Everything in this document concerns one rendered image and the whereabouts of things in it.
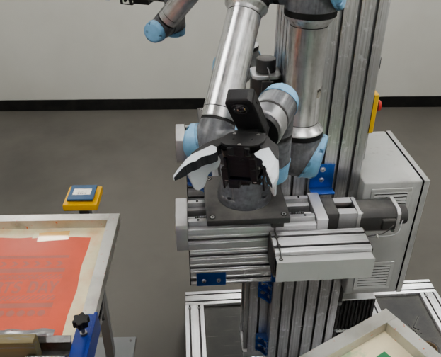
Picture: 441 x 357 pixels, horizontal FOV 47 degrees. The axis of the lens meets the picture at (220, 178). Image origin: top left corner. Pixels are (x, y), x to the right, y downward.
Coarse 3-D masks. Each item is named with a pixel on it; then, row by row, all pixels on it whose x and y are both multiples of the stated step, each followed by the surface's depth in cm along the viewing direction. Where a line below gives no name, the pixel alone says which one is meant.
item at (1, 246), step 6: (0, 240) 173; (6, 240) 173; (12, 240) 173; (18, 240) 173; (24, 240) 173; (30, 240) 173; (0, 246) 170; (6, 246) 170; (12, 246) 170; (18, 246) 170; (24, 246) 170; (0, 252) 167; (6, 252) 167; (12, 252) 167; (18, 252) 167; (24, 252) 167
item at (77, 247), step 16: (32, 240) 173; (64, 240) 173; (80, 240) 173; (80, 256) 166; (64, 272) 159; (64, 288) 153; (64, 304) 148; (0, 320) 143; (16, 320) 143; (32, 320) 143; (48, 320) 143; (64, 320) 143
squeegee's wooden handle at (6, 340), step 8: (0, 336) 125; (8, 336) 125; (16, 336) 125; (24, 336) 125; (32, 336) 125; (0, 344) 123; (8, 344) 123; (16, 344) 123; (24, 344) 123; (32, 344) 124; (0, 352) 125; (8, 352) 125; (16, 352) 125; (24, 352) 125; (32, 352) 125; (40, 352) 129
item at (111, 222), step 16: (0, 224) 177; (16, 224) 177; (32, 224) 177; (48, 224) 177; (64, 224) 177; (80, 224) 178; (96, 224) 178; (112, 224) 175; (112, 240) 167; (112, 256) 165; (96, 272) 154; (96, 288) 148; (96, 304) 143
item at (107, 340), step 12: (96, 192) 198; (72, 204) 191; (84, 204) 191; (96, 204) 191; (108, 312) 233; (108, 324) 233; (108, 336) 237; (96, 348) 250; (108, 348) 241; (120, 348) 250; (132, 348) 250
